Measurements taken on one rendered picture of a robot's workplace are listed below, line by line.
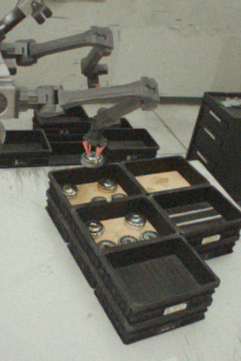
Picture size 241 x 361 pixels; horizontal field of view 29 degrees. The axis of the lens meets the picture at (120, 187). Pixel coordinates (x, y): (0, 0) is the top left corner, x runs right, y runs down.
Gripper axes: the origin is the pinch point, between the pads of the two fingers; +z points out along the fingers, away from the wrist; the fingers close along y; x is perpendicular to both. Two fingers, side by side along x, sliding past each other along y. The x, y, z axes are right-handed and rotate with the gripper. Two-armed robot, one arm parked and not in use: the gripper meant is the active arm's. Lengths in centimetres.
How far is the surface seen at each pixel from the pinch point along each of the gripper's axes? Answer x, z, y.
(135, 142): -129, 51, 20
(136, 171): -29.3, 17.0, -14.7
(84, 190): -0.2, 21.4, 1.5
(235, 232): -12, 20, -75
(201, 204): -28, 21, -53
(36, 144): -76, 53, 75
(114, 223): 14.6, 22.0, -22.5
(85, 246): 38.2, 21.0, -19.3
